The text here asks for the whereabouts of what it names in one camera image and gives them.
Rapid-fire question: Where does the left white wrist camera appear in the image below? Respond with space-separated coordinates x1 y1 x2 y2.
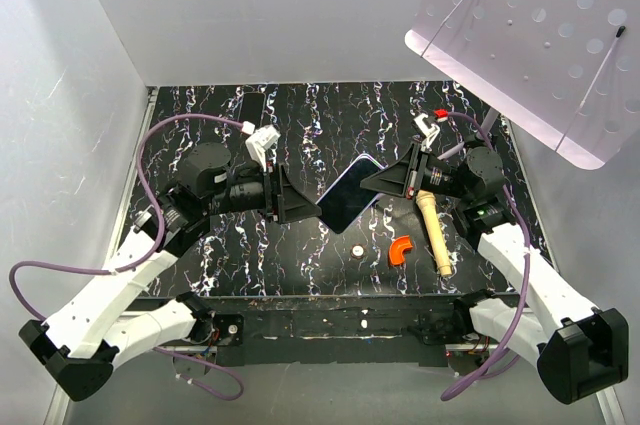
245 125 280 171

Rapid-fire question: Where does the black smartphone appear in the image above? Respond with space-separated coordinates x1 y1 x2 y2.
316 154 382 234

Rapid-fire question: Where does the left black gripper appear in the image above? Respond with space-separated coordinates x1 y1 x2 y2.
204 159 321 224

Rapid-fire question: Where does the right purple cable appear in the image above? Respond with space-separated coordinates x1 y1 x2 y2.
439 110 531 402

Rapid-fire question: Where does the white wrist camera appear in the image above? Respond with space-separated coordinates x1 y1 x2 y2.
413 111 448 153
245 125 280 171

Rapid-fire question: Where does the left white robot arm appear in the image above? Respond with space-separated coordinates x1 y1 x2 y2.
19 143 321 401

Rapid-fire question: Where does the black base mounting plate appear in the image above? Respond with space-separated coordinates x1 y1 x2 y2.
144 294 506 369

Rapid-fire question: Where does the lilac phone case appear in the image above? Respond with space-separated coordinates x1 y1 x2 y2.
343 155 382 213

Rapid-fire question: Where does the orange elbow pipe piece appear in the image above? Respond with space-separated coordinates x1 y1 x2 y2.
388 235 413 267

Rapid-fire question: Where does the white perforated music stand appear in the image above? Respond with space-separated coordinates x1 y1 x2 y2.
404 0 639 200

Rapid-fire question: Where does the dark phone at back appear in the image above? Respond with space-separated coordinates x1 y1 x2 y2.
239 92 266 128

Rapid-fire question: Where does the phone with teal case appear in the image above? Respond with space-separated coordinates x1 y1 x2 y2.
132 211 151 232

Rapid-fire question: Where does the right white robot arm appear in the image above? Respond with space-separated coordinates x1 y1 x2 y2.
361 144 629 404

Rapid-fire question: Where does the wooden recorder flute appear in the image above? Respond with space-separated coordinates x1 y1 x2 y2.
416 190 454 278

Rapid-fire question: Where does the purple cable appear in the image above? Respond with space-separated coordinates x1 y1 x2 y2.
8 113 246 401
439 110 531 402

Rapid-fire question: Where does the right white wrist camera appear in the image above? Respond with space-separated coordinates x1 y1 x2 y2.
413 111 448 153

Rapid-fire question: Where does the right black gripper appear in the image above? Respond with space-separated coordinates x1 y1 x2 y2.
359 141 471 202

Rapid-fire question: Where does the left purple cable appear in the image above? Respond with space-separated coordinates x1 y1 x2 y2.
8 113 246 401

